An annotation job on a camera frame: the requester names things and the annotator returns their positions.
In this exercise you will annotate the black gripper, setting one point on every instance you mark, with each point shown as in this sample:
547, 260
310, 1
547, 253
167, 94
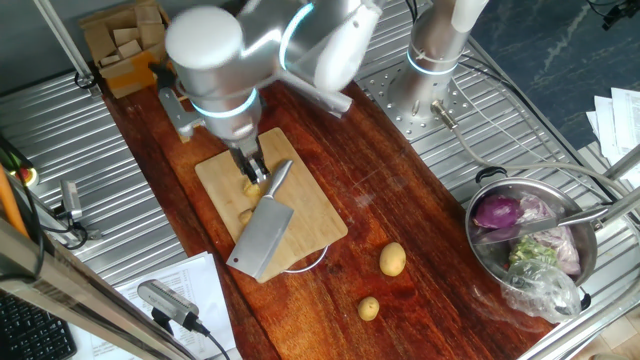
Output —
245, 152

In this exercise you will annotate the steel kitchen cleaver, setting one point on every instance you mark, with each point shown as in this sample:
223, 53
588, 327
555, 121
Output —
262, 230

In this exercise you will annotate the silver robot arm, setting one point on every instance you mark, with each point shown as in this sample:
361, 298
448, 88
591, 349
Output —
225, 60

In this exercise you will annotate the thick peeled potato chunk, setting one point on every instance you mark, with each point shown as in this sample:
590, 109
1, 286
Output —
251, 189

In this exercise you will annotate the wooden cutting board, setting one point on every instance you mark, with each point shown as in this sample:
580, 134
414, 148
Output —
310, 210

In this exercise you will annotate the roll of clear plastic bags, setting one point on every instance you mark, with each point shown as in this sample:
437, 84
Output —
320, 97

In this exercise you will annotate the printed white paper stack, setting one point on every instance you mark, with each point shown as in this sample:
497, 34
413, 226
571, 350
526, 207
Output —
200, 280
620, 125

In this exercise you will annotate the large whole potato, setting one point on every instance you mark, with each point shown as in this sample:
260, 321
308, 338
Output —
392, 259

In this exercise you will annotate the small whole potato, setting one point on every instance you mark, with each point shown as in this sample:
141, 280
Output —
368, 308

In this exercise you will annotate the cardboard box with yellow tape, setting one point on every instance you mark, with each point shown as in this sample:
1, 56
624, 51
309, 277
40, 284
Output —
125, 45

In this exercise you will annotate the red emergency stop button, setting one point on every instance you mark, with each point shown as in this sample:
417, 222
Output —
24, 176

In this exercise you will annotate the purple cabbage head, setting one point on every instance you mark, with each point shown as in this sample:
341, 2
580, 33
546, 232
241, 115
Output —
497, 212

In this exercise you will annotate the orange rod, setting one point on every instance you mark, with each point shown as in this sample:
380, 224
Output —
10, 205

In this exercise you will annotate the black computer keyboard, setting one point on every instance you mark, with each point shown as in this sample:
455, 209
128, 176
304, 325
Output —
30, 335

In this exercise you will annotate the green leafy vegetable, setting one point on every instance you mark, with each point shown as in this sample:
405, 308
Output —
532, 250

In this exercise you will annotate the crumpled clear plastic bag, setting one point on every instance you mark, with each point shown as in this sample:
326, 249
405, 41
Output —
542, 295

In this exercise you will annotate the bagged purple cabbage pieces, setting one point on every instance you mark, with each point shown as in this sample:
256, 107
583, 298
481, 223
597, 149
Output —
562, 245

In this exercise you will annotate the slim steel kitchen knife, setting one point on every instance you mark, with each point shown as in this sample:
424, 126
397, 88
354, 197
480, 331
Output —
580, 216

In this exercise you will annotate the wrist camera on grey bracket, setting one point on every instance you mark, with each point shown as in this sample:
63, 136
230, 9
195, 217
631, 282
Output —
175, 112

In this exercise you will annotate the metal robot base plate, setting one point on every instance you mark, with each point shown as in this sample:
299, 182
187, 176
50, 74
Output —
400, 125

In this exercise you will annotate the silver depth camera on mount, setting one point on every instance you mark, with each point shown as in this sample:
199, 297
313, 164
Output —
70, 197
165, 300

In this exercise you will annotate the wide aluminium frame beam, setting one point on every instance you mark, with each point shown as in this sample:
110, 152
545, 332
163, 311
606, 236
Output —
75, 295

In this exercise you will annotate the thin aluminium frame pole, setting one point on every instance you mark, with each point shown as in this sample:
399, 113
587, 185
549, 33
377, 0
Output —
65, 45

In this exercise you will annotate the aluminium table edge rail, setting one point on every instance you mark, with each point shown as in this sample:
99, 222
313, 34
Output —
585, 325

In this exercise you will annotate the aluminium frame bar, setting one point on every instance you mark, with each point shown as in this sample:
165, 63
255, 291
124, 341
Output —
622, 162
620, 205

